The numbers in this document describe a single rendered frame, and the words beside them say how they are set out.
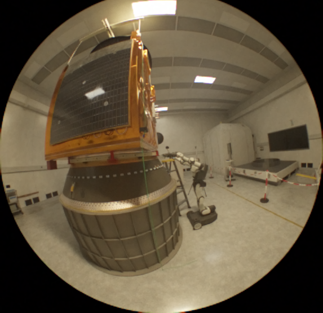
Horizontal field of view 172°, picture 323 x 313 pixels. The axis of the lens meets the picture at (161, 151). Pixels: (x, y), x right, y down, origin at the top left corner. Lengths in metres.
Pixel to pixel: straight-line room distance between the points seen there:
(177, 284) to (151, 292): 0.35
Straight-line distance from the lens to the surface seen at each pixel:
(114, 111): 1.06
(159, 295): 1.72
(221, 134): 6.89
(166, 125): 9.51
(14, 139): 5.82
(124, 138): 0.99
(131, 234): 1.33
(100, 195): 1.19
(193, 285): 1.75
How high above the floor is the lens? 1.64
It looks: 2 degrees up
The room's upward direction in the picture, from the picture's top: 6 degrees counter-clockwise
